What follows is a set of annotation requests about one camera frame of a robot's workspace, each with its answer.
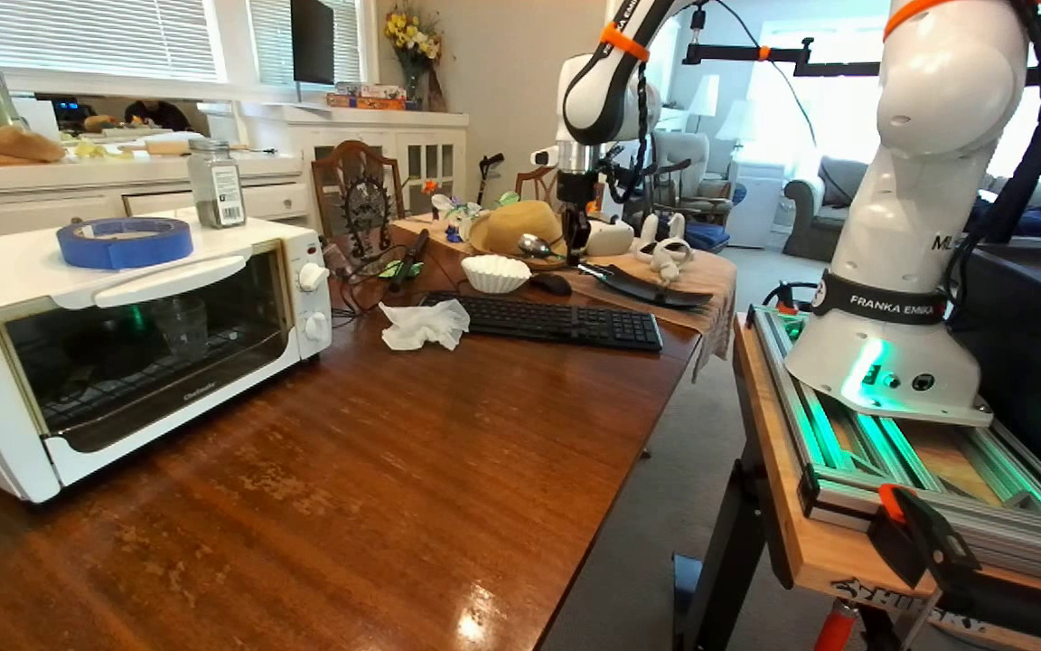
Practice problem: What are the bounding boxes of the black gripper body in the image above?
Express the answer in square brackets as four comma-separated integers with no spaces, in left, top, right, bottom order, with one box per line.
[554,142,603,216]

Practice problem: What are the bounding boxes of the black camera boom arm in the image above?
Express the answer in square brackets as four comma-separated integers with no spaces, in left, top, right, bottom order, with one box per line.
[681,31,893,79]

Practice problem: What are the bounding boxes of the black computer keyboard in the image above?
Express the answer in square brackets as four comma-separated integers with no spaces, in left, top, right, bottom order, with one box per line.
[454,288,668,354]

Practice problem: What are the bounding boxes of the blue tape roll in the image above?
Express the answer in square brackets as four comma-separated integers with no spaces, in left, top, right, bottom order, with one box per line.
[55,214,198,271]

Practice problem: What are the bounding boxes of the white cabinet with glass doors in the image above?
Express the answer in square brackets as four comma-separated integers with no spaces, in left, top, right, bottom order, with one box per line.
[278,103,475,220]

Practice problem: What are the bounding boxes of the grey armchair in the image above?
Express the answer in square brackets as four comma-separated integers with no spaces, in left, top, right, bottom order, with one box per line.
[781,154,862,265]

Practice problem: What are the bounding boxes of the flat black case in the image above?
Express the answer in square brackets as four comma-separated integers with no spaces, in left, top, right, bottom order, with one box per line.
[588,260,715,313]

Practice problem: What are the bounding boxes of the brown stuffed toy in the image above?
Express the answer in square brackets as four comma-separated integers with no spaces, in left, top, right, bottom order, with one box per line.
[468,196,570,271]

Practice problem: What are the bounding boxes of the yellow flowers in vase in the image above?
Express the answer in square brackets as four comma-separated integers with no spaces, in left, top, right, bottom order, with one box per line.
[381,5,450,117]

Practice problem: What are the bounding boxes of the black monitor screen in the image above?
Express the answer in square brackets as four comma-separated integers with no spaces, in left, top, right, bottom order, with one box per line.
[290,0,339,87]

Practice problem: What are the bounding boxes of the crumpled white tissue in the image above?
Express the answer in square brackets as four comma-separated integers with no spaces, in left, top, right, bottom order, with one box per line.
[378,295,476,354]

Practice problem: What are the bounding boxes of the clear glass jar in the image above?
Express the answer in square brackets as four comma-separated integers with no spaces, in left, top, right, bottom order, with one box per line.
[185,136,251,231]

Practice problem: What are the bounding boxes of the ornate dark wooden chair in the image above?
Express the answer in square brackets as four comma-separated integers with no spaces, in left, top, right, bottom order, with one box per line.
[307,136,409,265]

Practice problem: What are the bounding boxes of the white handheld controllers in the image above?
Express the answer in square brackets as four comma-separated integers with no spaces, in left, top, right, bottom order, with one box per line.
[634,211,701,288]

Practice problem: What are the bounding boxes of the workbench with aluminium rails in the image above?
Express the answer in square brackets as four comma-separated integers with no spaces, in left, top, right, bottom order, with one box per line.
[678,300,1041,651]

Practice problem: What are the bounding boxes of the brown wooden chair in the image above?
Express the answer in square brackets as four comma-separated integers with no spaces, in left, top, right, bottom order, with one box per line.
[514,159,561,206]

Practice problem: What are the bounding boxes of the white fluted bowl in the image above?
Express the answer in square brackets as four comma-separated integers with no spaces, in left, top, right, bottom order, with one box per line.
[460,252,534,300]

